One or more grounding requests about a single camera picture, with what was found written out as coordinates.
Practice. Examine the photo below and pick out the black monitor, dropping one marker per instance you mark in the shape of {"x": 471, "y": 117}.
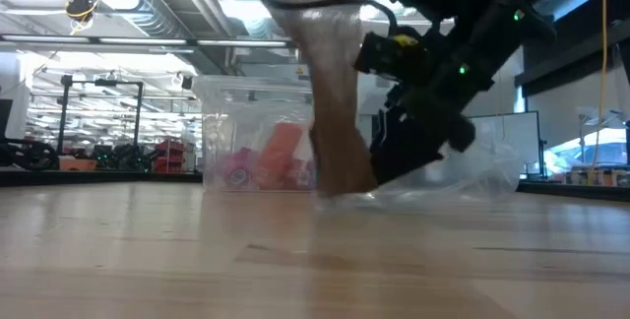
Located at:
{"x": 5, "y": 117}

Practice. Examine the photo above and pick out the white whiteboard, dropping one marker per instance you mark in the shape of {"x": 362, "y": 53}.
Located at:
{"x": 517, "y": 137}

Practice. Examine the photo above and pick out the long ceiling light bar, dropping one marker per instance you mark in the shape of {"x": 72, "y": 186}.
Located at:
{"x": 147, "y": 41}

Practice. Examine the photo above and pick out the brown elastic bandage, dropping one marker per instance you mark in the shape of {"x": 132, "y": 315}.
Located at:
{"x": 334, "y": 87}

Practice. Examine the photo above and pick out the orange box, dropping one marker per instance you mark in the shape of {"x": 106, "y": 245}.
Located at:
{"x": 79, "y": 164}

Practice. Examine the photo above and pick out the cluttered side table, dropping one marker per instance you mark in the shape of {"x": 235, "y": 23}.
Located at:
{"x": 595, "y": 177}

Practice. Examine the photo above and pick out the black ceiling camera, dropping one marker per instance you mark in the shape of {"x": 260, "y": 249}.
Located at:
{"x": 80, "y": 8}

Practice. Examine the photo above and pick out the clear plastic bag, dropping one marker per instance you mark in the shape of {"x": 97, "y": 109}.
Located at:
{"x": 467, "y": 176}

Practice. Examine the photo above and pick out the clear plastic storage bin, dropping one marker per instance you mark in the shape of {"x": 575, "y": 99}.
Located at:
{"x": 231, "y": 127}

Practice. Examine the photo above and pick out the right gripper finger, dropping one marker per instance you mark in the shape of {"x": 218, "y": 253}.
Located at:
{"x": 403, "y": 146}

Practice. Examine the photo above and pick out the black metal gantry frame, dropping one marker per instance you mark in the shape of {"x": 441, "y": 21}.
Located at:
{"x": 63, "y": 112}

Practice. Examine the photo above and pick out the black robot with green lights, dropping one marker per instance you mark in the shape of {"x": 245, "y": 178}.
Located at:
{"x": 128, "y": 159}

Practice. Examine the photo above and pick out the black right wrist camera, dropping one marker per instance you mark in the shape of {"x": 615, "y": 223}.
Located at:
{"x": 389, "y": 60}

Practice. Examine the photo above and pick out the red storage bins rack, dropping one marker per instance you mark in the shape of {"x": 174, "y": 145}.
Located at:
{"x": 170, "y": 161}

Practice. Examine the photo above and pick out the orange bandage roll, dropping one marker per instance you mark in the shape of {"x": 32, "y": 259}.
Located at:
{"x": 278, "y": 154}

